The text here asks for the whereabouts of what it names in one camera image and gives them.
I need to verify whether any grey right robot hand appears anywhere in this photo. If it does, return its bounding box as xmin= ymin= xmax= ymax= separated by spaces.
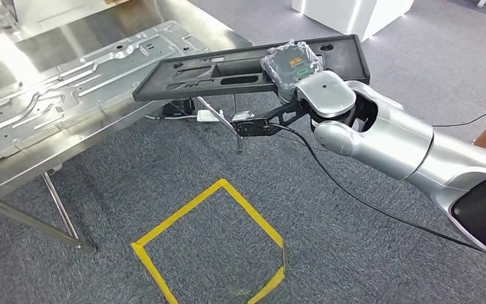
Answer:
xmin=259 ymin=39 xmax=325 ymax=104

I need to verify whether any black plastic panel part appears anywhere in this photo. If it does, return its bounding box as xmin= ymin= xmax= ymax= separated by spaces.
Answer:
xmin=132 ymin=34 xmax=371 ymax=103

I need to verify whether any stainless steel workbench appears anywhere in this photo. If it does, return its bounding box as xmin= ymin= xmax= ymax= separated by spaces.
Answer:
xmin=0 ymin=0 xmax=254 ymax=255

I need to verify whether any white podium block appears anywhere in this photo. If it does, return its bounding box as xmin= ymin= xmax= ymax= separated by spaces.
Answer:
xmin=291 ymin=0 xmax=416 ymax=43

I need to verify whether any white power strip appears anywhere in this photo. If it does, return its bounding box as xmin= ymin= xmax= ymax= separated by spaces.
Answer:
xmin=196 ymin=109 xmax=225 ymax=124

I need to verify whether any black box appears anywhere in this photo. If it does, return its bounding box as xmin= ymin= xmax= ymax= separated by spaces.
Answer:
xmin=161 ymin=97 xmax=196 ymax=118

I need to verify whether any yellow tape square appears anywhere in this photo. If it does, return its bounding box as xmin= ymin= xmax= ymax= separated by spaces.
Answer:
xmin=130 ymin=178 xmax=287 ymax=304

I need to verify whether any stamped metal panel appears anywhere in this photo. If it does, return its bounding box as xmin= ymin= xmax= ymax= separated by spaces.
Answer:
xmin=0 ymin=21 xmax=209 ymax=162

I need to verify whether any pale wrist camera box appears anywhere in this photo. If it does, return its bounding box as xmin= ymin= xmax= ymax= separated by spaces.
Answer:
xmin=231 ymin=110 xmax=256 ymax=123

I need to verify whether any black camera bracket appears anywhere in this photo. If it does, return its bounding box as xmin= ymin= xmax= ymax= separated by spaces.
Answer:
xmin=230 ymin=99 xmax=312 ymax=139

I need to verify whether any white power cord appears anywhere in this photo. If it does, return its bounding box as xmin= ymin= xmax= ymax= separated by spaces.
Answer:
xmin=144 ymin=113 xmax=197 ymax=122

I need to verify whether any black camera cable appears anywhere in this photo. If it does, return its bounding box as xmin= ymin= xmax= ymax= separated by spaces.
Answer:
xmin=268 ymin=122 xmax=486 ymax=255

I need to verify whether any thin black floor cable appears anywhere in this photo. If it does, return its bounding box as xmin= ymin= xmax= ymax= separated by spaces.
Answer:
xmin=432 ymin=104 xmax=486 ymax=128

